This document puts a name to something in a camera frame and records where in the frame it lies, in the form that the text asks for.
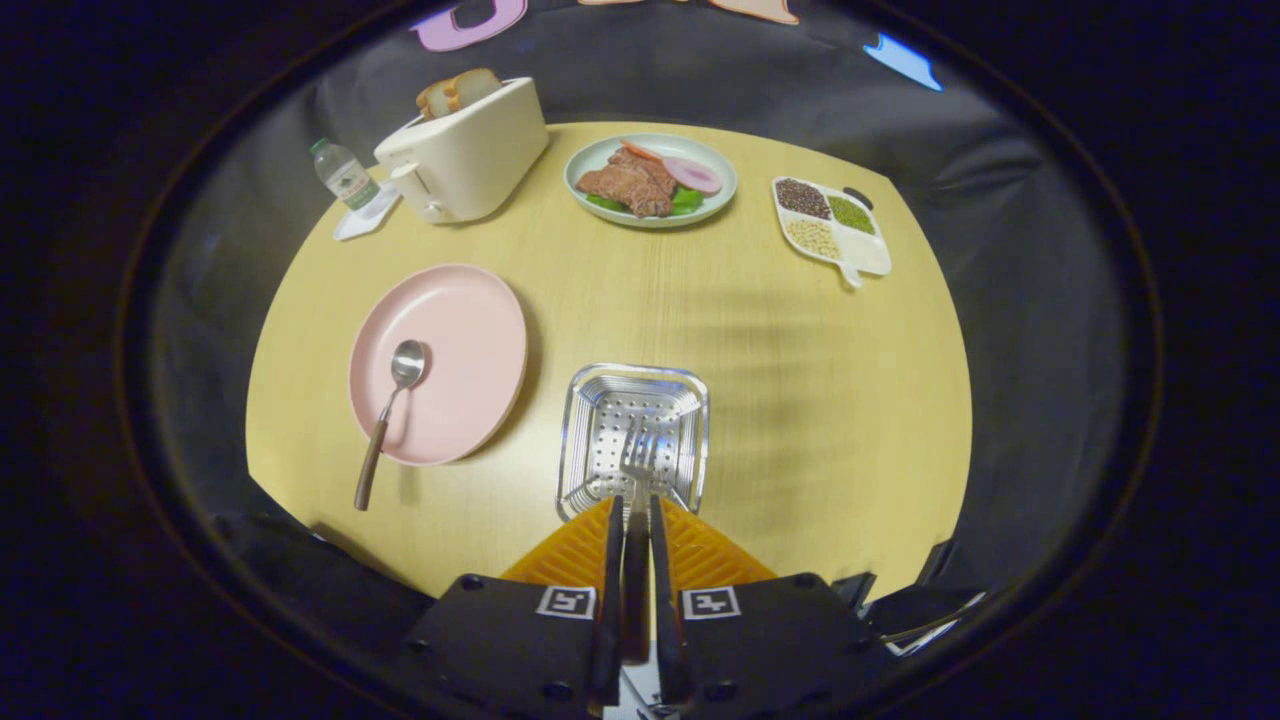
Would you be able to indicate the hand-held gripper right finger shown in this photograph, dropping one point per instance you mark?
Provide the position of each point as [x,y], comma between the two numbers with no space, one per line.
[668,620]

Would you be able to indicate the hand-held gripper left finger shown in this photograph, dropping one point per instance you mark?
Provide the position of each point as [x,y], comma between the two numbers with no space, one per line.
[607,620]

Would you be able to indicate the black table clamp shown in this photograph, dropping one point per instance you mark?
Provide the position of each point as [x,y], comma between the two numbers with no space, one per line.
[853,592]
[937,562]

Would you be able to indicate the perforated metal basket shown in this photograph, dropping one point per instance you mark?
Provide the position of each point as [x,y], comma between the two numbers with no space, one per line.
[600,430]

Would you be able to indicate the pink plate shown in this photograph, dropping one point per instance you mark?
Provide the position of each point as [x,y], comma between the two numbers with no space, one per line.
[460,350]

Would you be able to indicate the pale soybeans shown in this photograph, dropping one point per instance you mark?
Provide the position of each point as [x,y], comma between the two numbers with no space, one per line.
[812,238]

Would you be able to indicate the white divided dish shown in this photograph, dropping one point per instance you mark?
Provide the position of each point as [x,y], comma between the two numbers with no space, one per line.
[865,255]

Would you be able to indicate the green lettuce leaf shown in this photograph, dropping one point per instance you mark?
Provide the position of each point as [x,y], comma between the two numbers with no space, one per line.
[687,200]

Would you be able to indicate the brown meat slice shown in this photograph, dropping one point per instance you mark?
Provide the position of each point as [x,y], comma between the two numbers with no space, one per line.
[630,185]

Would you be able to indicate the dark brown beans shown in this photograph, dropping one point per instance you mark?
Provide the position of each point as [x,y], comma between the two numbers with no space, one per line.
[802,198]

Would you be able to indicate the pink ham slice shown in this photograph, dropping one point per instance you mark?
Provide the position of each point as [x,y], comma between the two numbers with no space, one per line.
[692,175]

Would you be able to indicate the green mung beans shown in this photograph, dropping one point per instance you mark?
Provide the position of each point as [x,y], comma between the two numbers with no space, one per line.
[852,214]

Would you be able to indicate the pale green plate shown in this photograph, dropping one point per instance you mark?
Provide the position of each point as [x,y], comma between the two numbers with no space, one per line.
[715,160]

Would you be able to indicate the small black round object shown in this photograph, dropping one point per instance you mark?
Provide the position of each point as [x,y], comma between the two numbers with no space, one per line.
[860,196]

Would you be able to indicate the white square coaster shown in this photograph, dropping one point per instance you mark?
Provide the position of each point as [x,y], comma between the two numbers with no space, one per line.
[362,220]

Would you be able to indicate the red tomato slice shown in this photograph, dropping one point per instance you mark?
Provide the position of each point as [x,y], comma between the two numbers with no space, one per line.
[640,150]

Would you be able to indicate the white toaster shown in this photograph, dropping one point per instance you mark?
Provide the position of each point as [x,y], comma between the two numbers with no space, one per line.
[470,155]

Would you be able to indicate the clear plastic water bottle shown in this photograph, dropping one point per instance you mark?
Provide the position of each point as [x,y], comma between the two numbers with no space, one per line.
[347,178]

